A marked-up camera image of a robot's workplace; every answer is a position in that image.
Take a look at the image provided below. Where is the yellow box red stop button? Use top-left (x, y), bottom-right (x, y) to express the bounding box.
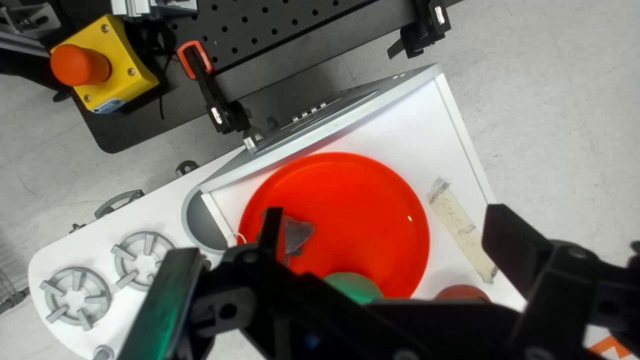
top-left (49, 15), bottom-right (162, 117)

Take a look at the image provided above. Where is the grey oven door handle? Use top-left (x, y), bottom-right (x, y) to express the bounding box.
top-left (92, 189), bottom-right (146, 220)

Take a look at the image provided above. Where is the black perforated breadboard table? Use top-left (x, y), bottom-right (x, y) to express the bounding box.
top-left (0, 0), bottom-right (462, 156)

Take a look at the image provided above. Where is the grey metal bracket plate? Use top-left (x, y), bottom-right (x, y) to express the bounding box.
top-left (0, 3), bottom-right (62, 58)

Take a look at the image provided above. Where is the aluminium extrusion rail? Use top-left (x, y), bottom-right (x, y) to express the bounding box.
top-left (108, 0), bottom-right (200, 19)

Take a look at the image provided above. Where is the toy sink basin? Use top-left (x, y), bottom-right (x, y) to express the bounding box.
top-left (184, 191), bottom-right (232, 255)

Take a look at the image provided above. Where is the orange floor tape marker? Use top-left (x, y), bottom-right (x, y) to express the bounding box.
top-left (589, 334), bottom-right (633, 360)

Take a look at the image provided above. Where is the red plastic bowl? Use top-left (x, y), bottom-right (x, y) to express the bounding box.
top-left (238, 150), bottom-right (432, 301)

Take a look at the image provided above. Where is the green foam ball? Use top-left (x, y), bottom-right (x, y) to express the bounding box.
top-left (326, 271), bottom-right (386, 308)

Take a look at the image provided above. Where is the orange-handled black clamp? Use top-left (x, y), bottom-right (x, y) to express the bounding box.
top-left (174, 38), bottom-right (258, 152)
top-left (386, 0), bottom-right (454, 60)

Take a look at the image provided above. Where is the clear tape strip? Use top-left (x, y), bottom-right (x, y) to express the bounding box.
top-left (428, 177), bottom-right (500, 286)

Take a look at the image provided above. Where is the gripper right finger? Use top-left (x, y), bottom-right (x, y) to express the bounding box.
top-left (483, 203), bottom-right (557, 314)

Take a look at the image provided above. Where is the small brown bowl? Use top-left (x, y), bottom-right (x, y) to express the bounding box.
top-left (435, 282), bottom-right (493, 306)

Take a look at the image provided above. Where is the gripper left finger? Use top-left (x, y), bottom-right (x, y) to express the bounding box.
top-left (117, 249), bottom-right (207, 360)

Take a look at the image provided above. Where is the white toy kitchen cabinet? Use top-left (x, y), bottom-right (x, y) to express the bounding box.
top-left (27, 65), bottom-right (528, 360)

